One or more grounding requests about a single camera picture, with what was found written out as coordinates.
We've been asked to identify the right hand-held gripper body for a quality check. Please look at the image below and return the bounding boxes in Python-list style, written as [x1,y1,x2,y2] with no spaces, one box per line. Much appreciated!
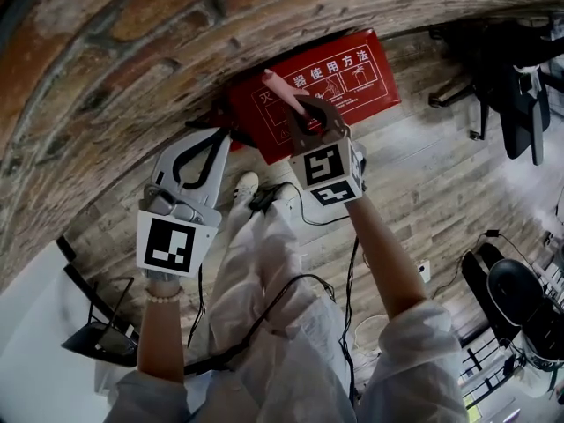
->
[287,124,369,208]

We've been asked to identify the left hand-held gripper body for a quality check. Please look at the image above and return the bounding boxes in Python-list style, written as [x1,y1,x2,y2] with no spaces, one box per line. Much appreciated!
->
[135,182,223,278]

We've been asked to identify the pink cloth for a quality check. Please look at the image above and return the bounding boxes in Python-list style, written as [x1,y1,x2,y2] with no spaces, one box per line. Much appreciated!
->
[263,70,309,121]

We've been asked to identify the red fire extinguisher box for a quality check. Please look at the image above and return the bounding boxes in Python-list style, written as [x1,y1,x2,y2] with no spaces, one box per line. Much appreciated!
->
[226,27,403,166]

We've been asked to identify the person's right forearm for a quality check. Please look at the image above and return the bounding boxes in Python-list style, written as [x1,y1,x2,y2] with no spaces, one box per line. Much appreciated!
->
[343,198,431,321]

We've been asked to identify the person's left forearm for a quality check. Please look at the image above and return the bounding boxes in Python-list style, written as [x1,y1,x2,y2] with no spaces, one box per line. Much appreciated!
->
[137,279,186,385]

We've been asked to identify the person's white left shoe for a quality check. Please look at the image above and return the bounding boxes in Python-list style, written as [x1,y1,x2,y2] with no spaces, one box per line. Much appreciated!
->
[233,171,260,202]

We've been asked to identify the person's white shoe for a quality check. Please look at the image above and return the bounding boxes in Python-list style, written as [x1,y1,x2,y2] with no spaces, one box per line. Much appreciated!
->
[275,182,297,211]
[233,171,260,202]

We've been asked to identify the person's white right shoe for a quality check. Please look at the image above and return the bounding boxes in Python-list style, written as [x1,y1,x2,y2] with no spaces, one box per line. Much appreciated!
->
[275,182,297,211]

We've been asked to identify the small black box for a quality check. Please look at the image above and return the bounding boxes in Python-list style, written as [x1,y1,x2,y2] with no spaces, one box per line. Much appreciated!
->
[249,182,283,213]

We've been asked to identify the white trousers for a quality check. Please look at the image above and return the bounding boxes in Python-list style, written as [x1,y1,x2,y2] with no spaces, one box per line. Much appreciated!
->
[206,196,327,360]

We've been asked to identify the white table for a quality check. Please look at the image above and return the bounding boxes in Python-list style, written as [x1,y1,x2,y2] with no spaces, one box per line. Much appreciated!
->
[0,240,142,423]

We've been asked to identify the light grey shirt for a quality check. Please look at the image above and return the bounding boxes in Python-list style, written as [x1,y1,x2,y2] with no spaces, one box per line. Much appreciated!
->
[103,297,468,423]

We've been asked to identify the black office chair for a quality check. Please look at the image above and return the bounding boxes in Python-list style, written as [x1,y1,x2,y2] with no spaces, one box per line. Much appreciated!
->
[427,15,564,167]

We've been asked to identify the black metal railing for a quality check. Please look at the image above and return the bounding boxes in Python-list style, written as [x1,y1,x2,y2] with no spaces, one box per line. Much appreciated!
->
[457,323,564,423]

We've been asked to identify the thin black floor cable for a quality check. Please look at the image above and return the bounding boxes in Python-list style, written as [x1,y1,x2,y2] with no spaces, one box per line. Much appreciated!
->
[281,182,352,227]

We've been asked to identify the pale bead bracelet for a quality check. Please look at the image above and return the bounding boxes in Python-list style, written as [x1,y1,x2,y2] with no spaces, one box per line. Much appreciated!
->
[145,284,185,306]

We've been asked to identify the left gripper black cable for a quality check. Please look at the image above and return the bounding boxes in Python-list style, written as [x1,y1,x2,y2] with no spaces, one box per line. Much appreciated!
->
[187,264,208,347]

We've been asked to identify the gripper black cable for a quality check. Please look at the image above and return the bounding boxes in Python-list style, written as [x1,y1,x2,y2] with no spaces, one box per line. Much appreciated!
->
[187,264,208,347]
[337,235,367,407]

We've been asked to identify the thick black cable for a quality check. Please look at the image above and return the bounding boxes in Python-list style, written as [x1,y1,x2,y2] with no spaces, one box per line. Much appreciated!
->
[182,273,336,376]

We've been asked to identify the black wire-frame chair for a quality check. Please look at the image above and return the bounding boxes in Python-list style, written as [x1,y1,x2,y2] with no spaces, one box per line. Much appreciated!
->
[56,235,141,367]

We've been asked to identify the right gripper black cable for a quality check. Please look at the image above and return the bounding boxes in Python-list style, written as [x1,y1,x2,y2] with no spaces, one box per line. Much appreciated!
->
[337,235,367,407]

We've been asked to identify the white cable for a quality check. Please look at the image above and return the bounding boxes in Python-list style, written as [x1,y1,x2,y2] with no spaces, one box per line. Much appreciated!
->
[352,315,391,357]

